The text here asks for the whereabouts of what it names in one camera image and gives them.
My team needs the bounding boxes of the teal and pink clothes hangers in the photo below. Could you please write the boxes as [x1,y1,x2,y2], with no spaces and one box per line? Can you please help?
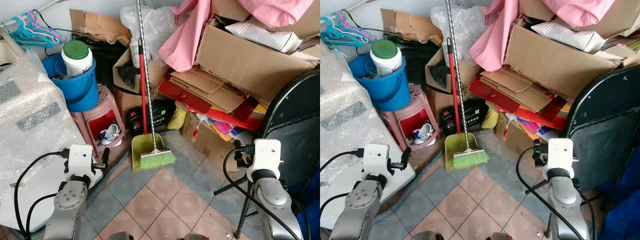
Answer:
[2,10,67,49]
[320,10,377,49]

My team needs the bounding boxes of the white and blue shoe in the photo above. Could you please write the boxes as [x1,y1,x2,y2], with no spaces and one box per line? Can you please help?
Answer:
[413,122,435,146]
[99,123,121,147]

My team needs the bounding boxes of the black tripod stand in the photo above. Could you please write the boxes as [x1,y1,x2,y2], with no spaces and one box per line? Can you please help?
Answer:
[524,177,557,239]
[213,174,262,239]

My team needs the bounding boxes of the pink plastic stool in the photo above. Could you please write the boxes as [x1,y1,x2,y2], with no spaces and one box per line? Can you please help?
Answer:
[70,83,129,157]
[377,83,442,154]

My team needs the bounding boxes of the black folding chair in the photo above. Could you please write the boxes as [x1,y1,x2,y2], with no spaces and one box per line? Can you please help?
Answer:
[254,69,321,190]
[564,63,640,196]

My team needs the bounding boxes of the yellow plastic bag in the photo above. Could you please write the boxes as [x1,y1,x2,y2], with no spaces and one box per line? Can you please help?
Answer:
[167,107,188,131]
[482,106,500,130]

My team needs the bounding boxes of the bubble-wrapped white appliance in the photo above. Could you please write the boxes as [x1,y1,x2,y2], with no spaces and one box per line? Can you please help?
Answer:
[0,49,107,234]
[320,49,417,231]

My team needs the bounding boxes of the flattened brown cardboard stack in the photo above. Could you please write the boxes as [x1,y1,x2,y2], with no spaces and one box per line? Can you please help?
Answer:
[167,67,247,114]
[479,66,553,113]

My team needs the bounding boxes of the blue plastic bucket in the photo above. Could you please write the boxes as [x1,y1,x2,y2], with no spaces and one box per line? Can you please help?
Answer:
[349,52,410,112]
[42,53,100,113]

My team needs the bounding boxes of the black and red case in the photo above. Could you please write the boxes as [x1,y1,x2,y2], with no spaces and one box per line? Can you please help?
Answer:
[438,98,489,136]
[124,99,177,137]

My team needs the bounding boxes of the red flat box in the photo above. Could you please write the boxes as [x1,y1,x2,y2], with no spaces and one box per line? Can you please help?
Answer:
[468,75,569,131]
[157,77,267,132]

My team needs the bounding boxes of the blue fabric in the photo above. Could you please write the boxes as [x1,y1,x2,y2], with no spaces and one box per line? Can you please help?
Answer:
[596,167,640,240]
[289,169,321,240]

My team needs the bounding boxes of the large brown cardboard box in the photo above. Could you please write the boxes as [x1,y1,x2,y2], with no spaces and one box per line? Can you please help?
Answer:
[194,22,321,106]
[504,23,627,104]

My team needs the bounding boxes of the small open cardboard box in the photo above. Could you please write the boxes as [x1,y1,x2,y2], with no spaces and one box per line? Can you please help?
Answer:
[424,46,482,98]
[112,47,170,96]

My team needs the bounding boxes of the white jar with green lid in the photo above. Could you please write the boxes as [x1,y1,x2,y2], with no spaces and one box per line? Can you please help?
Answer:
[369,38,404,76]
[60,39,95,77]

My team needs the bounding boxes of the white plastic sack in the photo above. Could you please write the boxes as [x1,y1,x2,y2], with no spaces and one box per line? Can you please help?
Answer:
[224,22,304,55]
[529,21,604,54]

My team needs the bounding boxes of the pink cloth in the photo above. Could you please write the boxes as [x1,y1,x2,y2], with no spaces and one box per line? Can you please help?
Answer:
[157,0,316,74]
[467,0,617,73]

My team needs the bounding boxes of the torn cardboard sheet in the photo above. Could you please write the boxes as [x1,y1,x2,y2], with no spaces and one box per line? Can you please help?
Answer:
[68,8,133,47]
[380,8,443,46]

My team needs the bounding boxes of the clear plastic bag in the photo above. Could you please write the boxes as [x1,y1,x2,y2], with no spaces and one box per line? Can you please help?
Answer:
[430,4,487,65]
[119,4,177,67]

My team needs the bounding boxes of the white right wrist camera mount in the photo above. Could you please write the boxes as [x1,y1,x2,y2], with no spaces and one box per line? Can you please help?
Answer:
[547,138,575,170]
[252,139,282,172]

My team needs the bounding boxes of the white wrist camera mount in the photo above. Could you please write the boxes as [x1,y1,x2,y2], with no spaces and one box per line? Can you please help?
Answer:
[362,144,390,176]
[252,139,282,172]
[66,144,96,176]
[547,138,575,170]

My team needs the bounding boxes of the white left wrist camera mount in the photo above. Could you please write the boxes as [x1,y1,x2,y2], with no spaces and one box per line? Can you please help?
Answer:
[362,144,390,176]
[66,144,96,176]

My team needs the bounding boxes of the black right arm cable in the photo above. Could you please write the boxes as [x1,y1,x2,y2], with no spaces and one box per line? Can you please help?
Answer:
[222,147,301,240]
[514,146,587,240]

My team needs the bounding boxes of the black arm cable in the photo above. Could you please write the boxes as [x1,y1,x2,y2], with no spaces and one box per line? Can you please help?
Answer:
[13,148,71,234]
[514,146,587,240]
[320,148,365,213]
[222,147,301,240]

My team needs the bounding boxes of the green dustpan with red handle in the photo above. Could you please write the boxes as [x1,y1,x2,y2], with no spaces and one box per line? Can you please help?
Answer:
[443,36,479,172]
[130,38,167,174]

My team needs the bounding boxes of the green broom with striped handle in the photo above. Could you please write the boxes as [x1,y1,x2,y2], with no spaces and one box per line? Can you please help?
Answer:
[134,0,177,171]
[444,0,490,170]

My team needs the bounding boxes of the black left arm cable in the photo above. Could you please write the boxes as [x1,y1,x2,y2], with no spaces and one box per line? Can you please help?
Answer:
[320,148,365,213]
[13,148,71,234]

